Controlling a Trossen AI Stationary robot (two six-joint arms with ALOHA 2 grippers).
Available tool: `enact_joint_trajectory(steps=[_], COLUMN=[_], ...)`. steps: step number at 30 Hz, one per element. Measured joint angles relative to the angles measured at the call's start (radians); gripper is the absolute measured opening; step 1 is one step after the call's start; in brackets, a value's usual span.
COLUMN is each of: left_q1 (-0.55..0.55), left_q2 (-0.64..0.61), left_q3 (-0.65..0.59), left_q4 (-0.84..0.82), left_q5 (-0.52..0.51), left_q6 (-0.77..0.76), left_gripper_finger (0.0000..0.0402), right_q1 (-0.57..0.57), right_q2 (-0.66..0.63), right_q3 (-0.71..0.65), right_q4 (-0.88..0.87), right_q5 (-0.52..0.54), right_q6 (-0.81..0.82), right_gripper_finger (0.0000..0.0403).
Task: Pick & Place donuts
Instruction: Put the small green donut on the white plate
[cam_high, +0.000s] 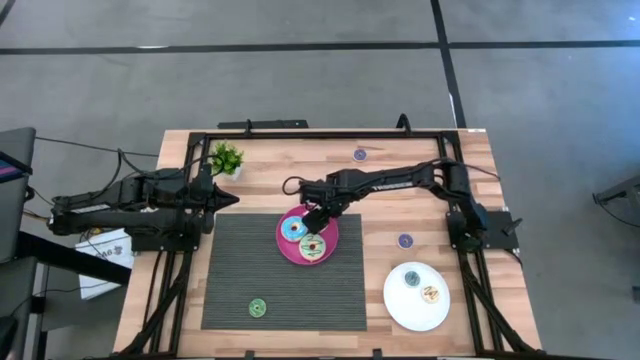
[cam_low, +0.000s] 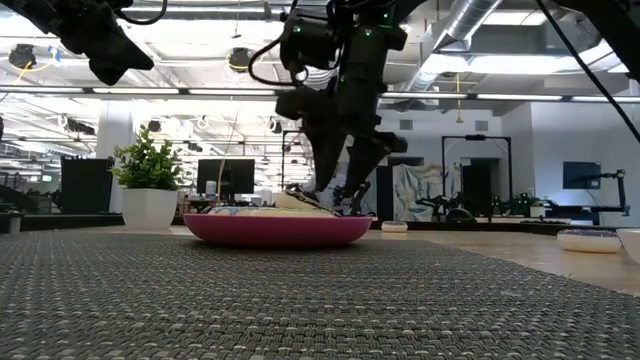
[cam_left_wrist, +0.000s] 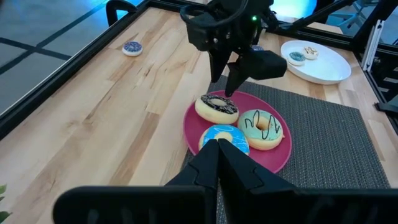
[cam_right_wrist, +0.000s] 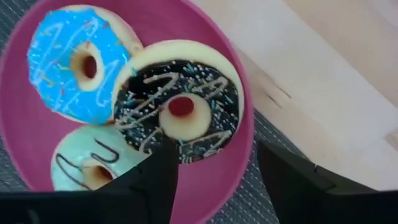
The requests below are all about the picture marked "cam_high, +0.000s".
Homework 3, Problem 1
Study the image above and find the green plant in white pot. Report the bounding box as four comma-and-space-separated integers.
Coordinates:
207, 141, 246, 180

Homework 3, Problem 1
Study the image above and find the white cardboard box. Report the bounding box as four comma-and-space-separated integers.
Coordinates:
74, 228, 135, 301

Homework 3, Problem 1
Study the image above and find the dark grey laptop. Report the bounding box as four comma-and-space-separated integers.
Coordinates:
0, 127, 37, 264

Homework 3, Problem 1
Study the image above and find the black camera bar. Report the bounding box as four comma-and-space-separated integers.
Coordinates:
217, 118, 310, 130

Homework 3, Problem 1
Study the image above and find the large green zigzag donut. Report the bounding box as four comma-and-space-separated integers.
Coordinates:
298, 233, 328, 262

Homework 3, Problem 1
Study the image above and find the white round plate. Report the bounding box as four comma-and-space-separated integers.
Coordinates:
382, 261, 451, 333

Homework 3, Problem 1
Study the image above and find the large light blue donut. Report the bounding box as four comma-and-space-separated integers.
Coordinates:
280, 216, 309, 244

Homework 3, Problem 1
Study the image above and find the black floor stand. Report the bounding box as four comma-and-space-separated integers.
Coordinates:
592, 174, 640, 206

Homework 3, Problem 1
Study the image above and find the black floor cable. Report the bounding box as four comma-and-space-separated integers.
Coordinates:
34, 136, 159, 158

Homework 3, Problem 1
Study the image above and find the grey woven placemat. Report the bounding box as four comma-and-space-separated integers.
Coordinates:
201, 213, 369, 332

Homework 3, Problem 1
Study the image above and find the pink round plate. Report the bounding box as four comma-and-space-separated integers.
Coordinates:
275, 203, 340, 266

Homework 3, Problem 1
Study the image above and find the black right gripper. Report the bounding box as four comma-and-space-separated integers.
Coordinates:
298, 177, 349, 235

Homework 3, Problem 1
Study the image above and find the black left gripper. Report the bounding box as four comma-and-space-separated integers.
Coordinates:
192, 164, 240, 236

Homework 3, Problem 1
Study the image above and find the black aluminium table frame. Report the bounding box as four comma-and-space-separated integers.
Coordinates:
112, 127, 544, 360

